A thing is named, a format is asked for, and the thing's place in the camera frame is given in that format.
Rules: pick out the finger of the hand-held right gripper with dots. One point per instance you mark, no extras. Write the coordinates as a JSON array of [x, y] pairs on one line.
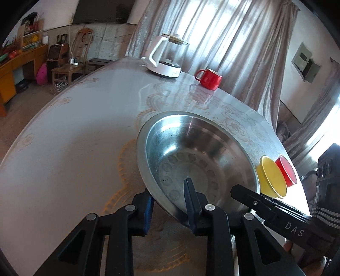
[[249, 199]]

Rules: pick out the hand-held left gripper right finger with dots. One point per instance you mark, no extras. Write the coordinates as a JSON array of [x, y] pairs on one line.
[[190, 209]]

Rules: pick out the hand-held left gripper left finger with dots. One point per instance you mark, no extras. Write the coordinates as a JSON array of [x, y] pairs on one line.
[[147, 217]]

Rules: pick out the yellow plastic bowl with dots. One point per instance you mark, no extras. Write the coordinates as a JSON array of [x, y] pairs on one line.
[[271, 177]]

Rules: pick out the red plastic bowl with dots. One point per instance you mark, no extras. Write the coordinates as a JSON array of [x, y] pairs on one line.
[[288, 169]]

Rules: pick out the stainless steel bowl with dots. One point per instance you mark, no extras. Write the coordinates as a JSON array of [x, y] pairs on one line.
[[202, 148]]

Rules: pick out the person's right hand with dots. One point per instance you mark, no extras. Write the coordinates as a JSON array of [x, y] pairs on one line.
[[288, 245]]

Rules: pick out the narrow grey sheer curtain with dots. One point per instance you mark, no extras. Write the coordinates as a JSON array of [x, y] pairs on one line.
[[313, 114]]

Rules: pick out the red mug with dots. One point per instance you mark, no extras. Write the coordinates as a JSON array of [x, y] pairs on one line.
[[211, 79]]

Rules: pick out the white glass electric kettle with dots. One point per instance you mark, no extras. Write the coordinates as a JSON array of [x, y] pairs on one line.
[[159, 53]]

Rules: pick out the dark low bench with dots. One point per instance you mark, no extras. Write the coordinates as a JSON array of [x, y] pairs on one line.
[[101, 61]]

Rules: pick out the wide grey sheer curtain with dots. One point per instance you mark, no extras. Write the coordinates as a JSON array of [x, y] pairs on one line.
[[225, 34]]

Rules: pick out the wooden chair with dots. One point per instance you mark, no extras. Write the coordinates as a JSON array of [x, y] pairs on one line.
[[63, 70]]

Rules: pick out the white power strip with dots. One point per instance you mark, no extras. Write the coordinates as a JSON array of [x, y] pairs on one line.
[[74, 62]]

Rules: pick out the pink bag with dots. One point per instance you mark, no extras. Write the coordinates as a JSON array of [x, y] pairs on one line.
[[42, 75]]

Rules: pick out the black speaker box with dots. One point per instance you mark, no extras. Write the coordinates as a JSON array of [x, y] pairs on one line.
[[57, 54]]

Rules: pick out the wooden desk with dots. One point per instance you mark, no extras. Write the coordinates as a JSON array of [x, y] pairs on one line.
[[10, 66]]

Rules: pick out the cluttered wooden shelf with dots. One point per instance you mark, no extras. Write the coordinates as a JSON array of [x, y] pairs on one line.
[[29, 34]]

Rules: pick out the grey wall electrical panel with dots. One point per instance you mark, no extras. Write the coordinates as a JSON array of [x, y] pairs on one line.
[[301, 57]]

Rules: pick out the black wall television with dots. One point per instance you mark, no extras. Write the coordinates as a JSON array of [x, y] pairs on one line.
[[106, 10]]

